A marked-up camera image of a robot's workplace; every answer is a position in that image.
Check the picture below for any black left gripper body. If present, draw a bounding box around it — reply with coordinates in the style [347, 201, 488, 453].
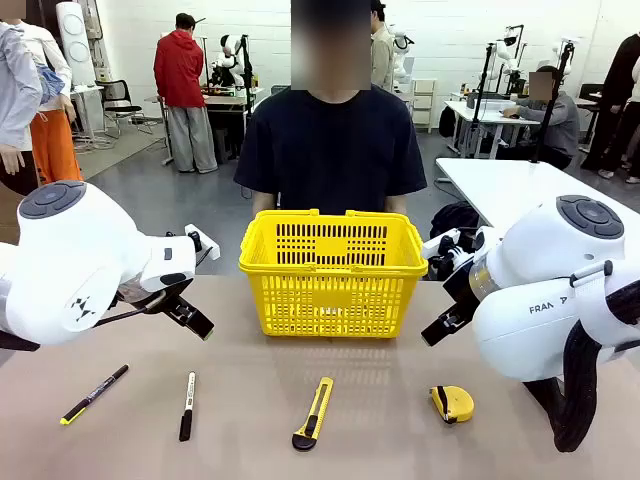
[117, 276, 195, 315]

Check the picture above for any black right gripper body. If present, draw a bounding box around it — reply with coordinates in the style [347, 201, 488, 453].
[441, 260, 490, 322]

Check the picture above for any white marker with black cap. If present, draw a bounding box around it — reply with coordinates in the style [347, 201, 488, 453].
[178, 370, 197, 443]

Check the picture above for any black highlighter with yellow tip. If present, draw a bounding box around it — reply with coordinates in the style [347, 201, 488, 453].
[59, 364, 130, 427]

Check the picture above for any yellow black utility knife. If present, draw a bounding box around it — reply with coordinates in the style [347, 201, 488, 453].
[291, 376, 335, 453]

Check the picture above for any person's right forearm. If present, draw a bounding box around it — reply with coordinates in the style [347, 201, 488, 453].
[252, 192, 281, 217]

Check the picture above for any person's left forearm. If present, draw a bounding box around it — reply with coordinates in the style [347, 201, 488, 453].
[383, 193, 409, 217]

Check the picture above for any yellow plastic shopping basket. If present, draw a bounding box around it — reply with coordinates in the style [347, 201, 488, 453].
[237, 208, 430, 340]

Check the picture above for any person in navy t-shirt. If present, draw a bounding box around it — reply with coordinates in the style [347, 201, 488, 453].
[233, 0, 429, 217]

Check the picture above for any seated person in grey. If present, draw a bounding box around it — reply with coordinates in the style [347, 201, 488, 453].
[502, 64, 582, 170]

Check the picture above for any person in red hoodie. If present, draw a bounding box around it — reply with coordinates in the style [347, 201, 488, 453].
[153, 12, 220, 175]

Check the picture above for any standing person in black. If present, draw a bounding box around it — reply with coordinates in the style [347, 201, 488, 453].
[580, 33, 640, 180]

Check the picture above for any person in beige jacket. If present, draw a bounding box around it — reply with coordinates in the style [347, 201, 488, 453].
[369, 0, 397, 93]

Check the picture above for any yellow tape measure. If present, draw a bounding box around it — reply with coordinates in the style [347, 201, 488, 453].
[428, 384, 475, 425]

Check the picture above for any black backpack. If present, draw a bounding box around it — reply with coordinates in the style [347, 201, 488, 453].
[428, 201, 484, 241]

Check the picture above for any large white table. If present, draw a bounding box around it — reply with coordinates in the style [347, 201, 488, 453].
[434, 157, 640, 236]

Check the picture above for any white background desk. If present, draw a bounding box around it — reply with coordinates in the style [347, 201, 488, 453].
[443, 98, 542, 159]

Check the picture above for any white shelf unit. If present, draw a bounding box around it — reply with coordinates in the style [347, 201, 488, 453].
[408, 78, 439, 134]

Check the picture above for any black chair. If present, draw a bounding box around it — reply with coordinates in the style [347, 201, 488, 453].
[101, 78, 154, 139]

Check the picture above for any mannequin with orange pants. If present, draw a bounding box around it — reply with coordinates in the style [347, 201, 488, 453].
[19, 19, 85, 184]

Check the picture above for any black tripod stand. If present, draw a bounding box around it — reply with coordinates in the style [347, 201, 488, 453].
[469, 43, 496, 146]

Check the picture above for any white background robot on desk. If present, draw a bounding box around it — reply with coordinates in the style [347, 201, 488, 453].
[492, 24, 526, 96]

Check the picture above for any white background robot with black stand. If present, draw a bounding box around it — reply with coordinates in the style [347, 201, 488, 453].
[209, 33, 251, 99]

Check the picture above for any white tower air conditioner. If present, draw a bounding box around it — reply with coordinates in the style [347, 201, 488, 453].
[54, 0, 97, 86]

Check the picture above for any thin black left gripper cable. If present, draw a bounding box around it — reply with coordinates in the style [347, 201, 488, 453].
[93, 292, 169, 327]

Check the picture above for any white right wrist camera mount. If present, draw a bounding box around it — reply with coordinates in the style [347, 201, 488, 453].
[421, 226, 499, 271]

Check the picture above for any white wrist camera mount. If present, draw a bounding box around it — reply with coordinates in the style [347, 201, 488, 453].
[421, 226, 499, 271]
[183, 223, 221, 261]

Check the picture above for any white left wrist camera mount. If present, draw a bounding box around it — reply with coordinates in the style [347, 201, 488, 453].
[183, 223, 221, 261]

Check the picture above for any black left arm cable sleeve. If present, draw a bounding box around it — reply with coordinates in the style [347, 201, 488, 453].
[0, 329, 41, 353]

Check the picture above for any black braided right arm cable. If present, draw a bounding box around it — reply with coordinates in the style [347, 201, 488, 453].
[522, 287, 640, 454]

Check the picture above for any black clamped camera pole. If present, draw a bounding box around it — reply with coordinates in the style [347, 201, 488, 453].
[530, 42, 575, 165]

